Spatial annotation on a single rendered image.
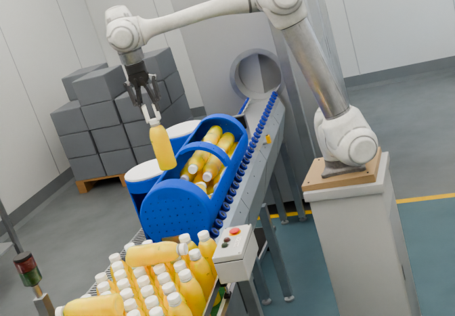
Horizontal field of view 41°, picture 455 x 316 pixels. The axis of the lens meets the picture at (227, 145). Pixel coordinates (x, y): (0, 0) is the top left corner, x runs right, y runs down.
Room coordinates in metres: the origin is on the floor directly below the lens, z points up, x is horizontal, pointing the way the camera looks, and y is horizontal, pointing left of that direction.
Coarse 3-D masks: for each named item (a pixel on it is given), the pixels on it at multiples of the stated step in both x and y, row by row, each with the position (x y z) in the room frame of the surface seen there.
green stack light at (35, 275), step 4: (36, 268) 1.84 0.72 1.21; (28, 272) 1.82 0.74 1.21; (32, 272) 1.82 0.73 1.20; (36, 272) 1.83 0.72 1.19; (40, 272) 1.85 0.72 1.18; (20, 276) 1.82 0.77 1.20; (24, 276) 1.81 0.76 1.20; (28, 276) 1.81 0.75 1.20; (32, 276) 1.82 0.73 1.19; (36, 276) 1.82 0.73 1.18; (40, 276) 1.84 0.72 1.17; (24, 280) 1.82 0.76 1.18; (28, 280) 1.81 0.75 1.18; (32, 280) 1.82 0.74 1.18; (36, 280) 1.82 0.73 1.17; (40, 280) 1.83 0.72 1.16; (24, 284) 1.82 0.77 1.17; (28, 284) 1.81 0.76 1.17; (32, 284) 1.81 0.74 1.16
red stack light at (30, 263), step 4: (32, 256) 1.85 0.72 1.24; (28, 260) 1.82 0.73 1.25; (32, 260) 1.84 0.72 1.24; (16, 264) 1.82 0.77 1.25; (20, 264) 1.81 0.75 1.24; (24, 264) 1.81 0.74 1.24; (28, 264) 1.82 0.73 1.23; (32, 264) 1.83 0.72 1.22; (36, 264) 1.85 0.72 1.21; (16, 268) 1.82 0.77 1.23; (20, 268) 1.81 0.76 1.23; (24, 268) 1.81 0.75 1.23; (28, 268) 1.82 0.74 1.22; (32, 268) 1.82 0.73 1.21; (20, 272) 1.82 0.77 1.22; (24, 272) 1.81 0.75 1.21
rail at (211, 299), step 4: (216, 280) 1.81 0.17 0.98; (216, 284) 1.79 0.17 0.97; (212, 288) 1.77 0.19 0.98; (216, 288) 1.78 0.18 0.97; (212, 292) 1.74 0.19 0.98; (216, 292) 1.77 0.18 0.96; (212, 296) 1.73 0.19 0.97; (208, 300) 1.70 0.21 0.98; (212, 300) 1.72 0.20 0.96; (208, 304) 1.68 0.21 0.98; (212, 304) 1.71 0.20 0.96; (204, 308) 1.67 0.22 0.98; (208, 308) 1.67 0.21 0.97; (204, 312) 1.64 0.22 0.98; (208, 312) 1.66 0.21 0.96
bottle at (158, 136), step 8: (152, 128) 2.25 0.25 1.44; (160, 128) 2.24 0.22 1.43; (152, 136) 2.23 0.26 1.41; (160, 136) 2.23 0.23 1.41; (168, 136) 2.25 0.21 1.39; (152, 144) 2.24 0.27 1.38; (160, 144) 2.22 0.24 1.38; (168, 144) 2.24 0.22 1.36; (160, 152) 2.22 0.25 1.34; (168, 152) 2.23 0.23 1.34; (160, 160) 2.22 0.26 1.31; (168, 160) 2.22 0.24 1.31; (160, 168) 2.23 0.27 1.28; (168, 168) 2.22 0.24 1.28
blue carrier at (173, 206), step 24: (216, 120) 2.98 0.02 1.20; (192, 144) 2.58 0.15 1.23; (240, 144) 2.78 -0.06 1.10; (168, 192) 2.15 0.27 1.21; (192, 192) 2.13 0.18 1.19; (216, 192) 2.26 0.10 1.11; (144, 216) 2.19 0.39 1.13; (168, 216) 2.16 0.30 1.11; (192, 216) 2.13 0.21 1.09; (216, 216) 2.23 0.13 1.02; (192, 240) 2.14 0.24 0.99
